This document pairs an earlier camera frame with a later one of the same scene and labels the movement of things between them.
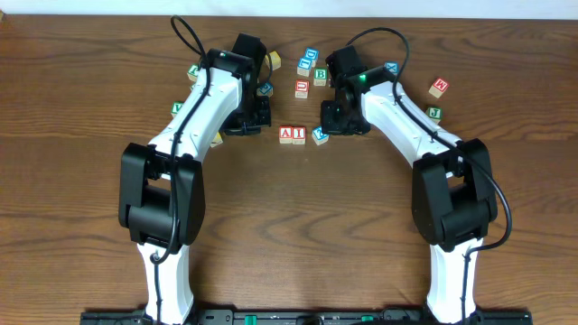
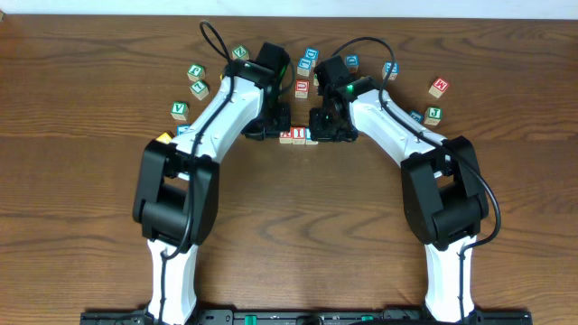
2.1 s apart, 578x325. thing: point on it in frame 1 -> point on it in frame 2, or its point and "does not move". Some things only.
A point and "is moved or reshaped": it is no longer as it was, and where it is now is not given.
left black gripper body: [249, 116] -> [277, 118]
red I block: [299, 134] does not move
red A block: [285, 134] does not move
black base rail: [309, 317] does not move
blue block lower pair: [303, 66] does not move
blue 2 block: [319, 136] is moved or reshaped
